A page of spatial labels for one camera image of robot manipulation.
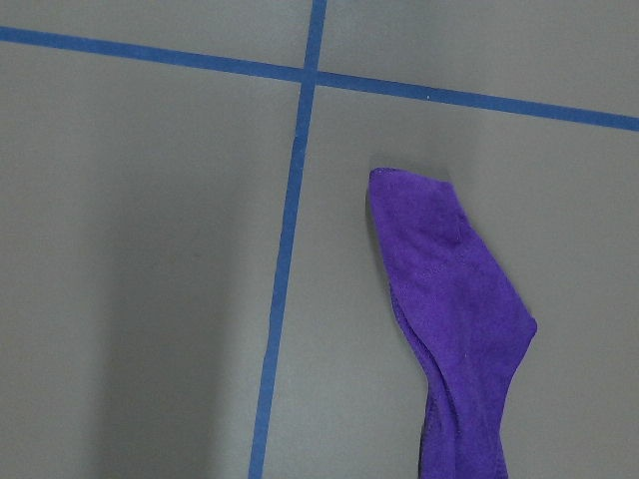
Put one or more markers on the purple cloth towel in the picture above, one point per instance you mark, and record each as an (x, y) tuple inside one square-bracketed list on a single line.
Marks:
[(461, 316)]

